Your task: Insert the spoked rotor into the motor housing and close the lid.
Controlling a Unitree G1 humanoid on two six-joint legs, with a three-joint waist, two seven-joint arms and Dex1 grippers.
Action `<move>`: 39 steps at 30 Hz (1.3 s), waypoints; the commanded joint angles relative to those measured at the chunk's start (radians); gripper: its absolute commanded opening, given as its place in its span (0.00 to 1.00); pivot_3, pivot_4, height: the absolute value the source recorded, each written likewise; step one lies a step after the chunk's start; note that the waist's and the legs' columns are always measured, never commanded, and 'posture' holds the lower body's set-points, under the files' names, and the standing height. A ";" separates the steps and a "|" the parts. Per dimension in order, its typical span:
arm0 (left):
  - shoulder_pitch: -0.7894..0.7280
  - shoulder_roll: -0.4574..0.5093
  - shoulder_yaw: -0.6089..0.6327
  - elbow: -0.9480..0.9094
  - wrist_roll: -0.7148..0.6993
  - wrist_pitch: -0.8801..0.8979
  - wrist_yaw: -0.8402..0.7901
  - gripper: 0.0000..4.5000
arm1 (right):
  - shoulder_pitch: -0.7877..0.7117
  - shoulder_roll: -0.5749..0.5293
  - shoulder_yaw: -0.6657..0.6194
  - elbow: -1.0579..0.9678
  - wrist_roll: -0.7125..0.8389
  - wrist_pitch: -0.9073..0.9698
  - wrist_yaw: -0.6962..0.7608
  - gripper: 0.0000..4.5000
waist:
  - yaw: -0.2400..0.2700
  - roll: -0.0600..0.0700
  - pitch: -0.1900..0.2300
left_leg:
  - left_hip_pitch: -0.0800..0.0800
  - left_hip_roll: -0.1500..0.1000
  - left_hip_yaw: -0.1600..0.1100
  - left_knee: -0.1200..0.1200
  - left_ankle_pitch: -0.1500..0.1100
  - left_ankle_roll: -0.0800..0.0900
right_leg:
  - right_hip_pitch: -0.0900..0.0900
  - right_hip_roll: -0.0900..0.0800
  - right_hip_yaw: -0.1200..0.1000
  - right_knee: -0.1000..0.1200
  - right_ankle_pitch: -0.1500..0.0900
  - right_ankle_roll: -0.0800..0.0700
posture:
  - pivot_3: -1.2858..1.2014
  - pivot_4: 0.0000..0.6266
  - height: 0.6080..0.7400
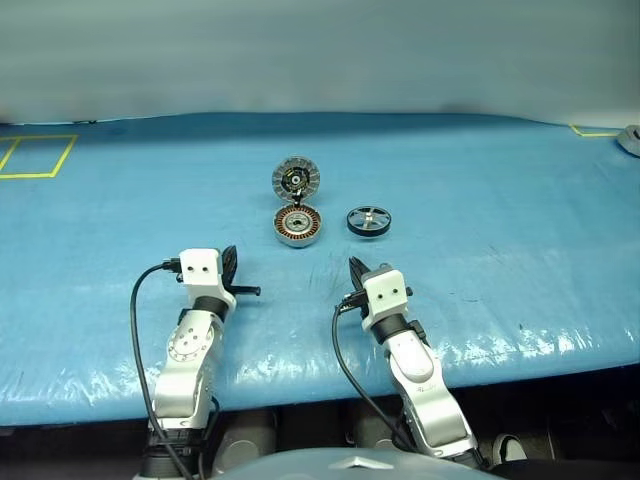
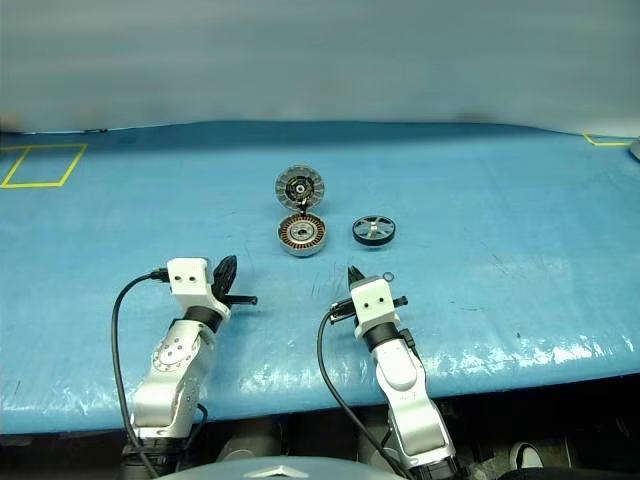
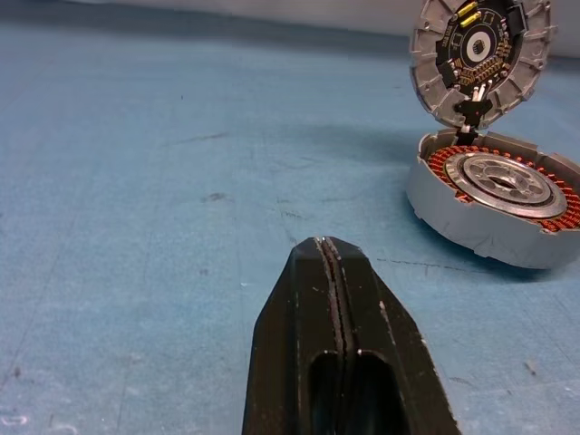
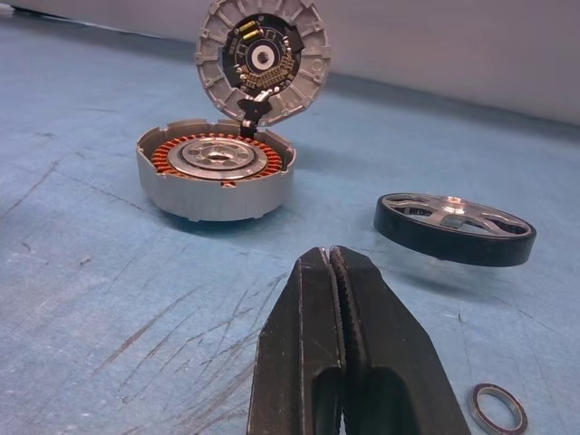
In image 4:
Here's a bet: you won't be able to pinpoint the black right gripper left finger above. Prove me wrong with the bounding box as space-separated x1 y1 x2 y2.
246 246 347 435

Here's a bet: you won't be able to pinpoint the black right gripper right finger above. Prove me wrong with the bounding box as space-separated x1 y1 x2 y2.
331 246 472 435

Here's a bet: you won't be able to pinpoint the small metal bearing ring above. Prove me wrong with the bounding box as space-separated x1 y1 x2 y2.
469 382 529 435

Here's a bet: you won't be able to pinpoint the black rotor ring silver spokes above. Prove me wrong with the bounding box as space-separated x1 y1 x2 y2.
372 191 538 267

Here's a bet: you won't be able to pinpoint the grey motor housing with windings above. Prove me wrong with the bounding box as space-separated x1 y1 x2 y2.
135 120 298 223

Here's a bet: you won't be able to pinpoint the grey motor cover with circuit board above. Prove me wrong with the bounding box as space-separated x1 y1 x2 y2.
194 0 334 137

